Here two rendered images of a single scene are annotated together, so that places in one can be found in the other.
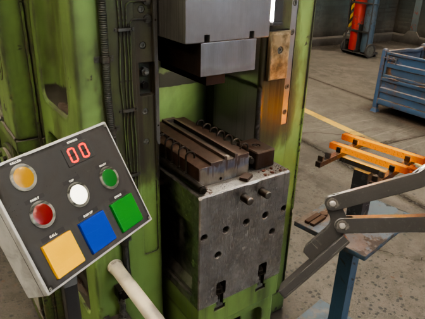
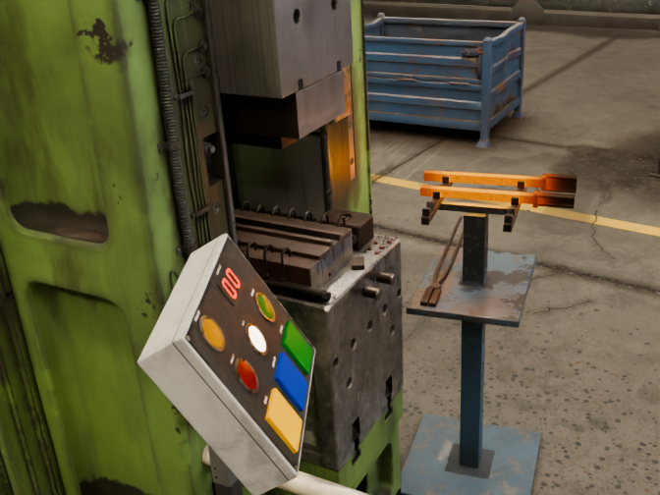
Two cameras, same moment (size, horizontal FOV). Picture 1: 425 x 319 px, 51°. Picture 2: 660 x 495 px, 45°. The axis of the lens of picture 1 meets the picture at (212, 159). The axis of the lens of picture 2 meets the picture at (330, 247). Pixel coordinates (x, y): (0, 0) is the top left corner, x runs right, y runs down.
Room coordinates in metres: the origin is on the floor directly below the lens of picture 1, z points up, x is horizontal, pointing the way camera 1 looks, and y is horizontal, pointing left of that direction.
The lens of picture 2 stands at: (-0.16, 0.63, 1.76)
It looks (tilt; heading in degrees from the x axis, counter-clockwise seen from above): 25 degrees down; 335
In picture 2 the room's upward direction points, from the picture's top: 4 degrees counter-clockwise
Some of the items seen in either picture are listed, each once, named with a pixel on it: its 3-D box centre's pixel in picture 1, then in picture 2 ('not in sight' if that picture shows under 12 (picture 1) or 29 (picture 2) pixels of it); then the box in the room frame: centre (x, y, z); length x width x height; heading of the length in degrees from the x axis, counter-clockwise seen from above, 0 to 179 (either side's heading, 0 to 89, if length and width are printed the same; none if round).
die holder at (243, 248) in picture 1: (200, 205); (273, 328); (1.52, 0.04, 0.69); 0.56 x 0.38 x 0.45; 35
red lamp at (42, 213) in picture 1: (42, 214); (247, 375); (0.79, 0.35, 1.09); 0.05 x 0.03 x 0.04; 125
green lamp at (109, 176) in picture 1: (109, 177); (265, 307); (0.96, 0.25, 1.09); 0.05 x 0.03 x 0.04; 125
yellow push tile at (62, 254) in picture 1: (62, 254); (282, 421); (0.76, 0.31, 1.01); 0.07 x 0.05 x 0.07; 150
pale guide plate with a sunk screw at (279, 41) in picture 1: (277, 55); (339, 84); (1.59, -0.22, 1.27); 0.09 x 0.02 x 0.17; 125
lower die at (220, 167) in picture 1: (190, 147); (254, 244); (1.48, 0.08, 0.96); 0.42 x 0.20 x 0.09; 35
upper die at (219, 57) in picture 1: (191, 45); (238, 95); (1.48, 0.08, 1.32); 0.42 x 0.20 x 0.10; 35
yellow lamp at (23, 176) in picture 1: (23, 177); (212, 333); (0.81, 0.39, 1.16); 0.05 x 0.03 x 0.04; 125
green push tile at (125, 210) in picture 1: (125, 212); (295, 349); (0.94, 0.21, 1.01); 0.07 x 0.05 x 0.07; 150
